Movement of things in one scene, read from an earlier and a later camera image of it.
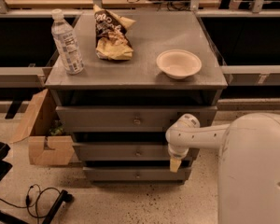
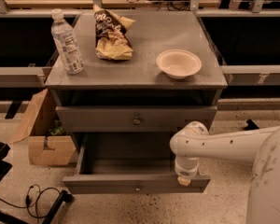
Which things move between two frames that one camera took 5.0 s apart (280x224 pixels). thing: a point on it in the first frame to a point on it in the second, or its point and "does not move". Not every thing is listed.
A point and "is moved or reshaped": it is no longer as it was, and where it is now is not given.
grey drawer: (129, 151) is moved or reshaped
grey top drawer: (129, 119) does not move
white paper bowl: (179, 63) does not move
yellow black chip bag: (111, 35) does not move
